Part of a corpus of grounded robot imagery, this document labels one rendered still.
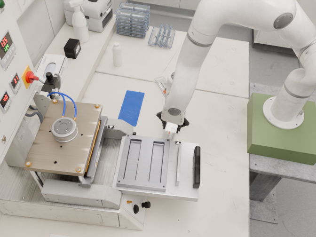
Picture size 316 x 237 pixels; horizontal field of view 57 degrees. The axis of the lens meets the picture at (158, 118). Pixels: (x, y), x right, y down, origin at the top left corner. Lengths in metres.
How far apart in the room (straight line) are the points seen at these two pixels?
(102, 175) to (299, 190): 1.61
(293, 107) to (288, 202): 1.03
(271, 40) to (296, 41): 2.11
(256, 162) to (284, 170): 0.13
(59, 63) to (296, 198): 1.78
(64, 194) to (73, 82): 0.74
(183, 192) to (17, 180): 0.58
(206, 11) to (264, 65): 2.26
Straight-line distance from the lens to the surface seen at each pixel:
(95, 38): 1.85
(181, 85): 1.01
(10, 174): 1.18
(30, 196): 1.12
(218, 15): 0.90
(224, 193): 1.30
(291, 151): 1.42
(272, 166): 1.44
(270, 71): 3.08
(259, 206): 2.17
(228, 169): 1.36
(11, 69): 0.92
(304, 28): 1.07
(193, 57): 0.98
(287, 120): 1.47
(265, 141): 1.40
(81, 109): 1.04
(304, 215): 2.30
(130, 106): 1.51
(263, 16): 0.88
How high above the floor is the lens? 1.90
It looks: 52 degrees down
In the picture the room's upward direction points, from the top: 5 degrees clockwise
